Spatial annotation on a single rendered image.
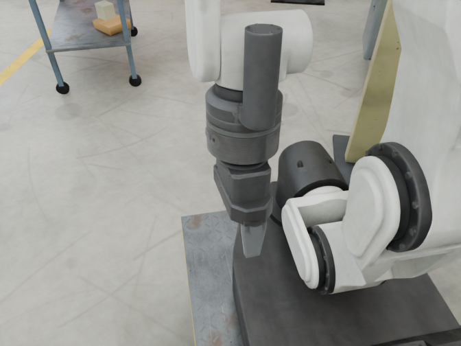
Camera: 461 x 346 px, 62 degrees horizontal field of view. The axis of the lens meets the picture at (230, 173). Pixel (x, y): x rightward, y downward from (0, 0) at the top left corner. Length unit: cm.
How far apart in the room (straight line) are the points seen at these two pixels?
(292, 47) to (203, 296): 83
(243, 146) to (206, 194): 146
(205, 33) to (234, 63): 4
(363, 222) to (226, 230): 75
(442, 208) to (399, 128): 11
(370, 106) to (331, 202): 104
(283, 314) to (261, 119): 60
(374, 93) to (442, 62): 140
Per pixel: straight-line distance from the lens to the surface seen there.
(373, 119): 192
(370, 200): 50
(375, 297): 97
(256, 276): 95
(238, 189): 46
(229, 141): 42
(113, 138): 228
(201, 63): 38
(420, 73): 48
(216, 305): 110
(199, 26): 37
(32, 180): 218
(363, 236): 54
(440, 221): 50
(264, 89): 37
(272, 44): 36
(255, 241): 50
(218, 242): 120
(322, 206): 89
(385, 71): 179
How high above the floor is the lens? 138
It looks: 44 degrees down
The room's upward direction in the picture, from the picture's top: straight up
